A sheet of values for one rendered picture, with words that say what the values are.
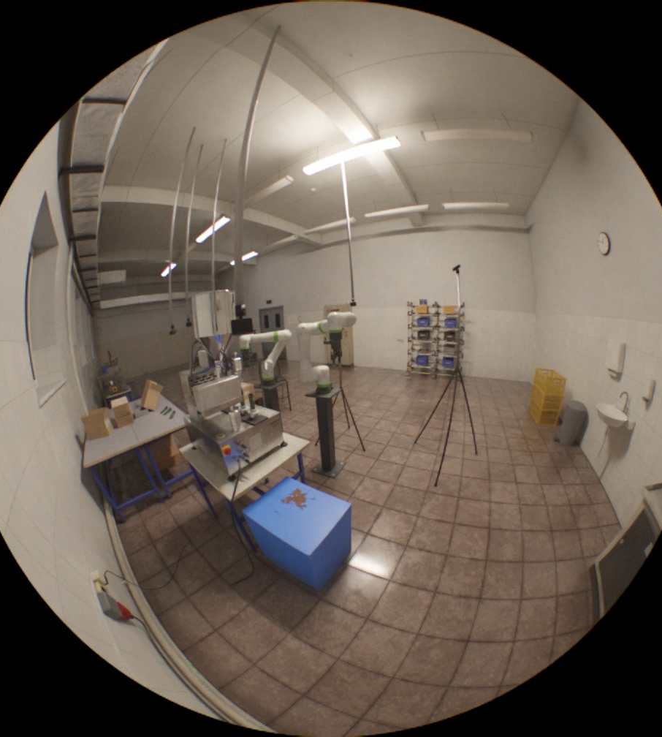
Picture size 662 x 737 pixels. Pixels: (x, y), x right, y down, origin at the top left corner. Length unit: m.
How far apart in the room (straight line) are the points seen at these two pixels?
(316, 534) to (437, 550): 1.04
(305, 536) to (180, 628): 1.24
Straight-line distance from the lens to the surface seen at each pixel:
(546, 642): 2.05
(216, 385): 1.19
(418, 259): 6.43
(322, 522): 1.27
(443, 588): 1.80
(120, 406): 2.78
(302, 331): 1.83
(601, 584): 2.29
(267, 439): 1.47
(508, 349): 6.40
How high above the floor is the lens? 1.62
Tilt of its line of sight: 14 degrees down
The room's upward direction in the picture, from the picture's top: 3 degrees counter-clockwise
